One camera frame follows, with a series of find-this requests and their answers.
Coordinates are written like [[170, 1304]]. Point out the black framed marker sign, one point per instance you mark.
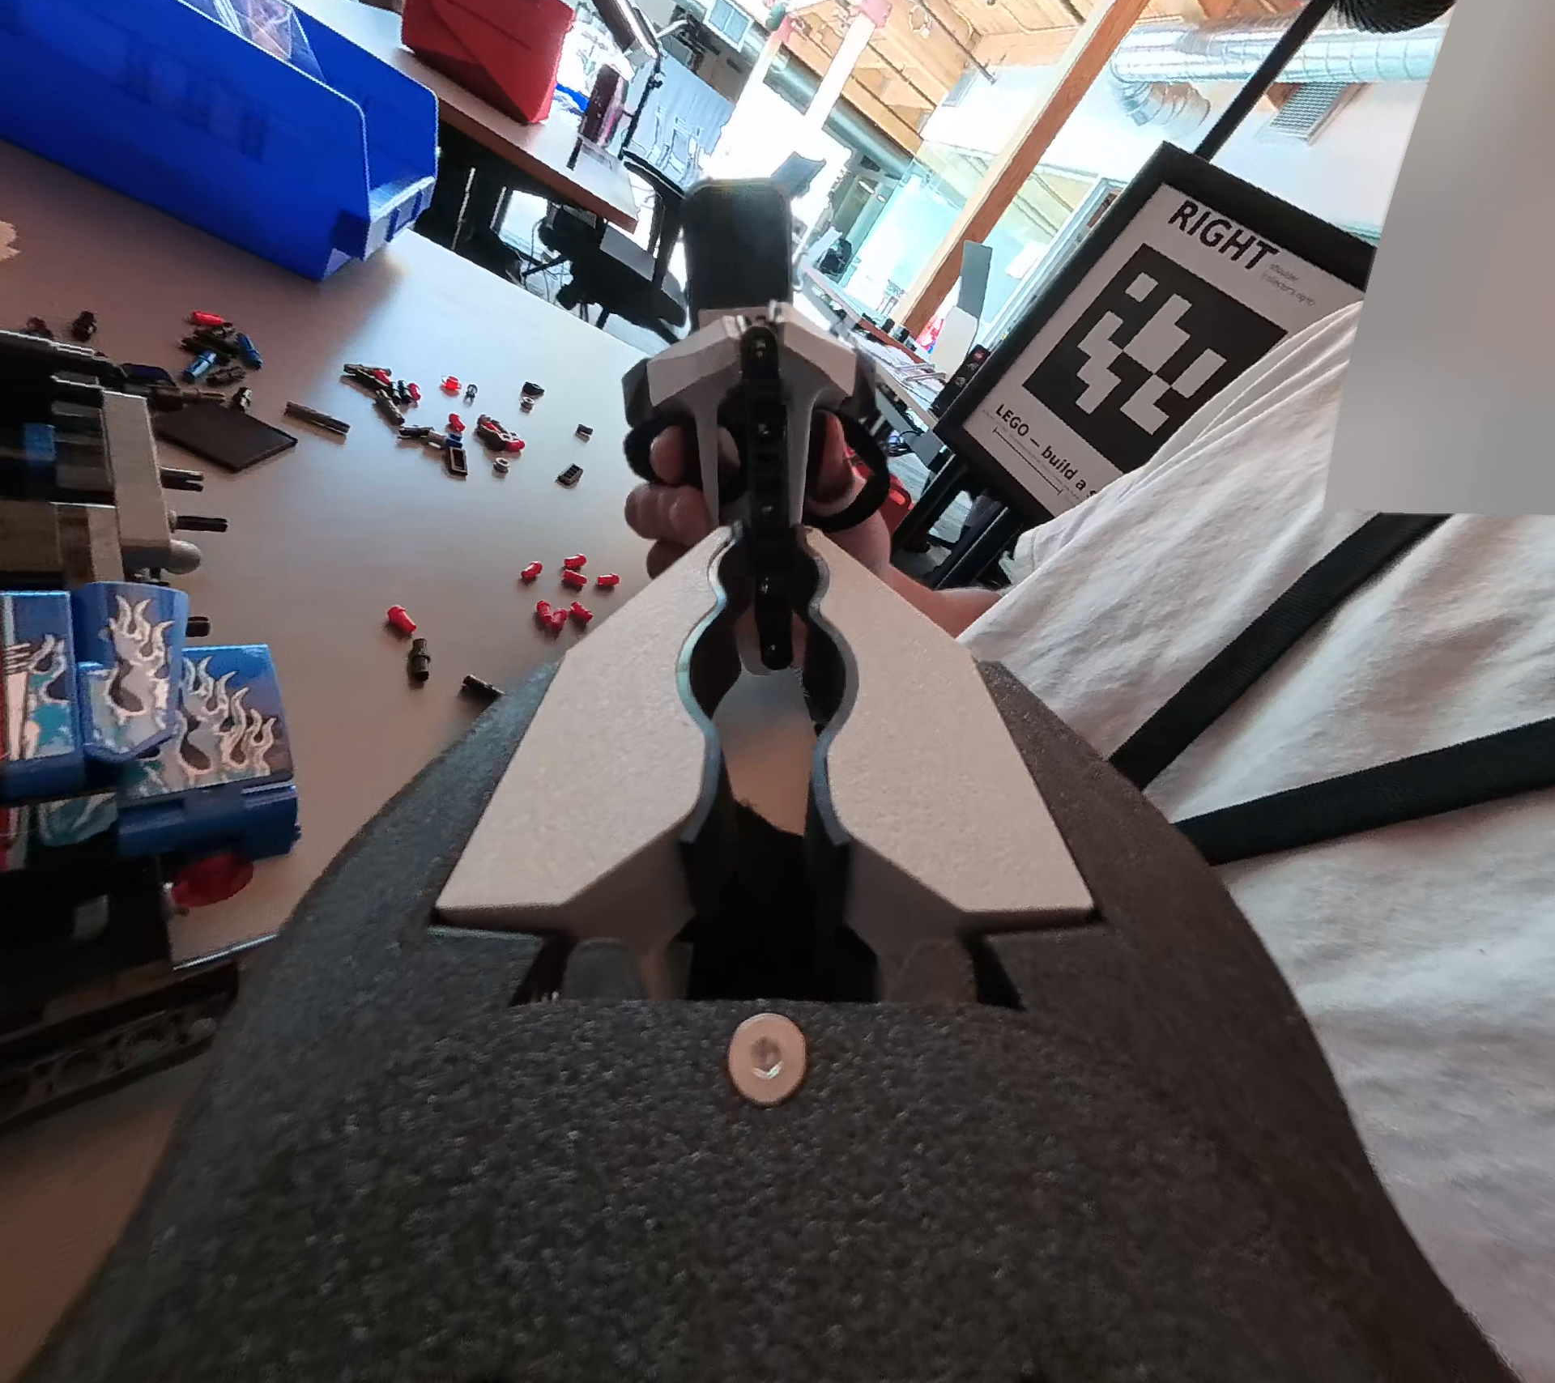
[[1153, 351]]

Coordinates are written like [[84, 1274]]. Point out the red box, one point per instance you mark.
[[485, 35]]

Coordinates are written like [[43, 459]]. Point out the long black lego beam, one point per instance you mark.
[[766, 509]]

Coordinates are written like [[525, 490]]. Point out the silver ventilation duct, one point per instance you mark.
[[1227, 63]]

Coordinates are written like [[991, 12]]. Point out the black office chair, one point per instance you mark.
[[618, 254]]

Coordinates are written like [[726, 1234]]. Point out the flat black lego plate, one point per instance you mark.
[[223, 433]]

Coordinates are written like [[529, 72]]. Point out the computer monitor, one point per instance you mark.
[[618, 5]]

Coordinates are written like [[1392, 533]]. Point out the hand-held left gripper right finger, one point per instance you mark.
[[947, 800]]

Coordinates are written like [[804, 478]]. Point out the wooden desk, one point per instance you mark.
[[522, 158]]

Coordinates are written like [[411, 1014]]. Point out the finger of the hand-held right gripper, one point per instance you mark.
[[687, 373], [820, 369]]

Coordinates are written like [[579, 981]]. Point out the person's right hand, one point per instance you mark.
[[669, 518]]

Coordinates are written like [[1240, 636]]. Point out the blue plastic storage bin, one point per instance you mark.
[[159, 84]]

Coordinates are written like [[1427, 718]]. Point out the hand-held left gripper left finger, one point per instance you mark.
[[583, 800]]

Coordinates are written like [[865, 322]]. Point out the scattered small lego pieces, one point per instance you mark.
[[485, 436]]

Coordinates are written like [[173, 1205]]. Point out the person's right forearm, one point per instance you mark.
[[963, 605]]

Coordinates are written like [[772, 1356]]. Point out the blue and black lego truck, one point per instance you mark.
[[111, 701]]

